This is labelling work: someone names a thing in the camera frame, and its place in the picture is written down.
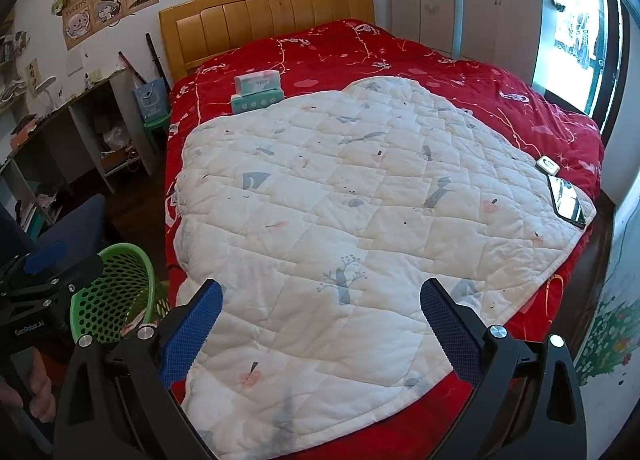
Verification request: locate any person's left hand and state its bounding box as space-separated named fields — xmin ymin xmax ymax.
xmin=22 ymin=347 xmax=57 ymax=423

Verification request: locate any dark wooden stick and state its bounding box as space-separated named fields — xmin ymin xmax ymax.
xmin=145 ymin=32 xmax=166 ymax=81

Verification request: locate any white wardrobe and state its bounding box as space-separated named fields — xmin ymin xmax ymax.
xmin=390 ymin=0 xmax=543 ymax=76

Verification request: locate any green plastic basket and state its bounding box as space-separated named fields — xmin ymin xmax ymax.
xmin=69 ymin=242 xmax=171 ymax=348

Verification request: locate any white quilted blanket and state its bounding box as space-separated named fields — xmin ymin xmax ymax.
xmin=177 ymin=76 xmax=598 ymax=460

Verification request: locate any teal wipes box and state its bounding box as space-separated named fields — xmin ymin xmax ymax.
xmin=230 ymin=87 xmax=286 ymax=115

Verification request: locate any glass balcony door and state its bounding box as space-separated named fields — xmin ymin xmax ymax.
xmin=532 ymin=0 xmax=626 ymax=141

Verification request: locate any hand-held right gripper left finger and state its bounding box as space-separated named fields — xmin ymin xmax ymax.
xmin=52 ymin=279 xmax=223 ymax=460

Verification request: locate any green stool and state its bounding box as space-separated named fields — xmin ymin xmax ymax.
xmin=144 ymin=112 xmax=173 ymax=151

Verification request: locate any wooden headboard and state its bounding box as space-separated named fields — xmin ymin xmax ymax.
xmin=159 ymin=0 xmax=376 ymax=83

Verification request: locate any red stick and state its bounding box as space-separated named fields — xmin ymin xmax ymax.
xmin=118 ymin=51 xmax=148 ymax=83

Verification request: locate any blue paper bag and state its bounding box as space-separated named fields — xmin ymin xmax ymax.
xmin=132 ymin=80 xmax=168 ymax=122

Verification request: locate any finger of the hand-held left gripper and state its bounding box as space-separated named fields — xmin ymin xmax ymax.
xmin=0 ymin=240 xmax=66 ymax=286
xmin=30 ymin=254 xmax=104 ymax=311

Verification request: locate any red bed with wooden headboard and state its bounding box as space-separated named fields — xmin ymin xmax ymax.
xmin=165 ymin=19 xmax=606 ymax=460

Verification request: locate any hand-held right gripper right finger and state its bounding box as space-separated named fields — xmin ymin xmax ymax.
xmin=420 ymin=277 xmax=588 ymax=460

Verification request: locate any flower wall sticker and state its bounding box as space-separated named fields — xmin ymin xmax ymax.
xmin=575 ymin=285 xmax=636 ymax=386

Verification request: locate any black smartphone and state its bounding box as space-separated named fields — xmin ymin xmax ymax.
xmin=547 ymin=175 xmax=587 ymax=229

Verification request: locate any grey desk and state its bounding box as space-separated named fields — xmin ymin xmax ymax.
xmin=0 ymin=67 xmax=156 ymax=241

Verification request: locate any white tissue pack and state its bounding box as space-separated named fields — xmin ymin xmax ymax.
xmin=234 ymin=69 xmax=283 ymax=97

